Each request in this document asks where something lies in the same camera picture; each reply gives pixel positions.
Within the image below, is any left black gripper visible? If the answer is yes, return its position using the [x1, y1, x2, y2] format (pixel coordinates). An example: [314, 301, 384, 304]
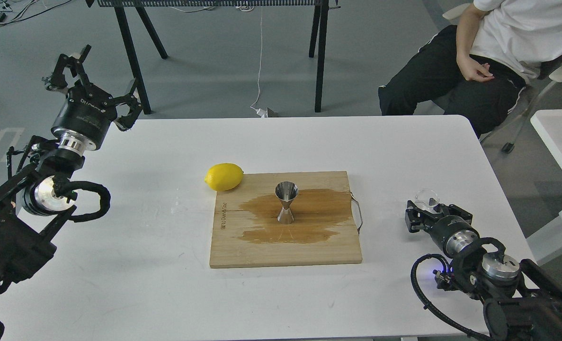
[42, 45, 143, 152]

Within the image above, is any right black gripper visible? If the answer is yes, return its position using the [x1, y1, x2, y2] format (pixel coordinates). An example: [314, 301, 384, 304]
[405, 200, 480, 259]

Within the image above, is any small clear glass cup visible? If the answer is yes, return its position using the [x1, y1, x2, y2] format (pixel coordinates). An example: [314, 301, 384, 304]
[414, 188, 440, 214]

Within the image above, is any steel double jigger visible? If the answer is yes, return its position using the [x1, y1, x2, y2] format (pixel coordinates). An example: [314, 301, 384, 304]
[275, 181, 299, 224]

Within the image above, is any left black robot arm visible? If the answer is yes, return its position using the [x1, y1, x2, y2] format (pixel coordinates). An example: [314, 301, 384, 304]
[0, 45, 143, 294]

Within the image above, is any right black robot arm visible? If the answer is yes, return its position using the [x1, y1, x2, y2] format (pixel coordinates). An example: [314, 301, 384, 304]
[405, 201, 562, 341]

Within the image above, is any seated person white shirt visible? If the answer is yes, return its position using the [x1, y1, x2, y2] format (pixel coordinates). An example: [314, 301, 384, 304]
[378, 0, 562, 138]

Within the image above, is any yellow lemon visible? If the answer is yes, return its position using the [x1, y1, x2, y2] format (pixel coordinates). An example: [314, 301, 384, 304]
[204, 163, 244, 191]

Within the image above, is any wooden cutting board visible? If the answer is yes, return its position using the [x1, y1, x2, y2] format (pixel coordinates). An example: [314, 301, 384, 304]
[209, 170, 363, 269]

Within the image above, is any white cable with plug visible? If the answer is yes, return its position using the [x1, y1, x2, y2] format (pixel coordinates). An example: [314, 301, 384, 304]
[250, 5, 278, 118]

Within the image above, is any black metal frame table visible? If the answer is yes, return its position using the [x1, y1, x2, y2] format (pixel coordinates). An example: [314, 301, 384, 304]
[86, 0, 340, 116]

